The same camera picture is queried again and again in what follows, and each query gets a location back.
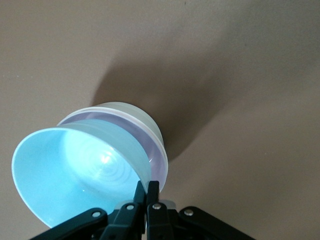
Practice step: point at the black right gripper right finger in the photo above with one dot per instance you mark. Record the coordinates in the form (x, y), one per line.
(160, 222)

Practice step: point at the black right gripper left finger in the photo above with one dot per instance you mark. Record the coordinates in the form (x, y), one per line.
(125, 220)

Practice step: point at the pink plastic bowl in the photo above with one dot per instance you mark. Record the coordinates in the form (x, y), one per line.
(157, 160)

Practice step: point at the light blue plastic bowl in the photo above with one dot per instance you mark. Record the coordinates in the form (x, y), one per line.
(75, 170)

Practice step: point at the white plastic bowl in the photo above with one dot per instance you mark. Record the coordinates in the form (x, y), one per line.
(140, 117)

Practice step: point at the brown table mat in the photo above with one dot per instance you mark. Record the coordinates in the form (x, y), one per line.
(225, 75)

